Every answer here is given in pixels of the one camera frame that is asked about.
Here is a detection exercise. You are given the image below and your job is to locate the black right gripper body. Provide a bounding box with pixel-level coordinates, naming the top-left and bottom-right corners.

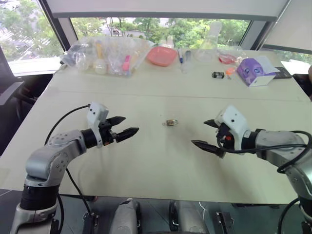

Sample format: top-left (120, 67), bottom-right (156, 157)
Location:
top-left (215, 122), bottom-right (235, 150)

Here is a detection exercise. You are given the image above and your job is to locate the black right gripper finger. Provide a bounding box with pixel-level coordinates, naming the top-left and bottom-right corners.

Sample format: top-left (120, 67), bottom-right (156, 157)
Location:
top-left (203, 118), bottom-right (220, 129)
top-left (191, 139), bottom-right (227, 159)

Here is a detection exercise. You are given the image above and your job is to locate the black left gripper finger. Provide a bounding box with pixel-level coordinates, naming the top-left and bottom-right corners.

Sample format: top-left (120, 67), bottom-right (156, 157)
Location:
top-left (106, 116), bottom-right (127, 128)
top-left (114, 127), bottom-right (140, 144)

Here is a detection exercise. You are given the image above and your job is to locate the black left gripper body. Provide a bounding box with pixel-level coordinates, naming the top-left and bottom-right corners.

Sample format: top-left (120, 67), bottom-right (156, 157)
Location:
top-left (98, 121), bottom-right (118, 146)

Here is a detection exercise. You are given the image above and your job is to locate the small metal clip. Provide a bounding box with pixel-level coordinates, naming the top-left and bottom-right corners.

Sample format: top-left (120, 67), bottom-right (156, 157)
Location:
top-left (161, 118), bottom-right (176, 128)

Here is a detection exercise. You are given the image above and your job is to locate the white round ball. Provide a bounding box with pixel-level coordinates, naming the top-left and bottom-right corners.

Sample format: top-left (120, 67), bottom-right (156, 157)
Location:
top-left (93, 58), bottom-right (108, 75)

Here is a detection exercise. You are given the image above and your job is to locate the pink item in bag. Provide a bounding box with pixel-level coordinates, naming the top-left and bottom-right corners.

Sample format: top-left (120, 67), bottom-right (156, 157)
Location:
top-left (122, 55), bottom-right (132, 72)

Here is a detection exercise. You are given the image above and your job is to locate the purple tissue box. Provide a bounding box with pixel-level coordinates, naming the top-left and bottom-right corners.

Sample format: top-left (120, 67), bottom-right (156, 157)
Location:
top-left (236, 58), bottom-right (278, 87)

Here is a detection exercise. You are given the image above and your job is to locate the clear plastic bag with items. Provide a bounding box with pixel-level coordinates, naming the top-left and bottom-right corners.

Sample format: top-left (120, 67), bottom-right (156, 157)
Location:
top-left (59, 36), bottom-right (157, 78)

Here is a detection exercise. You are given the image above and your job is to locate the red item in clear wrap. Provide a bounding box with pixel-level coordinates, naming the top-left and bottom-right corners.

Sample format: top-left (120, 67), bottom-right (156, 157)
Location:
top-left (217, 48), bottom-right (245, 65)

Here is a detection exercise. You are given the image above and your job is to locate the small clear plastic bottle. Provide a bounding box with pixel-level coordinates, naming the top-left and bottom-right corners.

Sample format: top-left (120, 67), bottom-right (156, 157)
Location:
top-left (180, 49), bottom-right (194, 74)

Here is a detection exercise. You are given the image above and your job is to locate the yellow stick in bag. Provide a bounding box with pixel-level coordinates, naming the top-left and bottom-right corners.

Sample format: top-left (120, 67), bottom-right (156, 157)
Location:
top-left (96, 39), bottom-right (105, 59)

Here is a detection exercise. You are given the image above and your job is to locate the large clear plastic flask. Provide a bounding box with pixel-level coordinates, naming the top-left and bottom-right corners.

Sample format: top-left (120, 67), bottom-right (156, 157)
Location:
top-left (193, 21), bottom-right (223, 63)

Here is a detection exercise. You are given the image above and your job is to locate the pink plastic plate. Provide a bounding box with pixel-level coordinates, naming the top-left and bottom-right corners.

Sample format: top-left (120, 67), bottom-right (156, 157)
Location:
top-left (146, 46), bottom-right (178, 67)

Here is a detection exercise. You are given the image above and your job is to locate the grey rounded robot leg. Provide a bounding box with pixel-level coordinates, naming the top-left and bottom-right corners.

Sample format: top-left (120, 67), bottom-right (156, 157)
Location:
top-left (114, 197), bottom-right (142, 234)

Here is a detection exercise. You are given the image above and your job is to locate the flat black pad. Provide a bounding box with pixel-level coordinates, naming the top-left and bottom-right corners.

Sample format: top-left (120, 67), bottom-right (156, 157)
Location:
top-left (273, 66), bottom-right (293, 79)

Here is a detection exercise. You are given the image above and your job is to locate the black office chair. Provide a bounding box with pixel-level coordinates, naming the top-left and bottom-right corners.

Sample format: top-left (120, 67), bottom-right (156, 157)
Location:
top-left (0, 45), bottom-right (25, 106)

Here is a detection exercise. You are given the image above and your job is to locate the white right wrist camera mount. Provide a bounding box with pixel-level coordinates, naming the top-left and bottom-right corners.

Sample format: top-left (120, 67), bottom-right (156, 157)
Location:
top-left (215, 105), bottom-right (252, 156)

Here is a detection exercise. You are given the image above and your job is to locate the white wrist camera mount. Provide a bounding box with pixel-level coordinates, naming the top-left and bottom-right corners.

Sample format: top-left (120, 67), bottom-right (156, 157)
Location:
top-left (86, 102), bottom-right (110, 148)
top-left (215, 105), bottom-right (252, 156)

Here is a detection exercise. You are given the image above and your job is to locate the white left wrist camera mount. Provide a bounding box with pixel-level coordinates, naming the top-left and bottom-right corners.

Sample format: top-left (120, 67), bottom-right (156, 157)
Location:
top-left (86, 102), bottom-right (110, 148)

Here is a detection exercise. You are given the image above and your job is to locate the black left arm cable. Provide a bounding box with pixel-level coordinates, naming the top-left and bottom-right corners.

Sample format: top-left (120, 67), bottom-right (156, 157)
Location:
top-left (44, 104), bottom-right (96, 221)

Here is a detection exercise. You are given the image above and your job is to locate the black metal bracket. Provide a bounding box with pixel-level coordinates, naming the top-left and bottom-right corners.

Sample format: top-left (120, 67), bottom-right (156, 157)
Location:
top-left (82, 211), bottom-right (100, 234)
top-left (215, 211), bottom-right (235, 234)

